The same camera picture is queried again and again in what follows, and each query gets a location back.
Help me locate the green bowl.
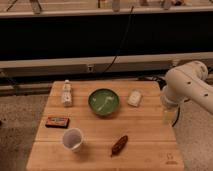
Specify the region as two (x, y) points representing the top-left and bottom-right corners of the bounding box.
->
(88, 88), (120, 117)

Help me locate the black hanging cable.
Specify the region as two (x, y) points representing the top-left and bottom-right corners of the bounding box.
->
(101, 4), (135, 74)

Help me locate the red black flat box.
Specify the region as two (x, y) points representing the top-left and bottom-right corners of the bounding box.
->
(45, 117), (69, 128)

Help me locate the black cable beside table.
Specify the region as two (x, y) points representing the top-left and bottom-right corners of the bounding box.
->
(171, 105), (181, 128)

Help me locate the brown sausage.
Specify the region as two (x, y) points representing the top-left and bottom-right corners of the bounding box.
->
(111, 135), (128, 156)

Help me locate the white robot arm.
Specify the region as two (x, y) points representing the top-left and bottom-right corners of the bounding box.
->
(160, 61), (213, 125)

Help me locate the small white bottle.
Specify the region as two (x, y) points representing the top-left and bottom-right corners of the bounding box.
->
(61, 80), (72, 107)

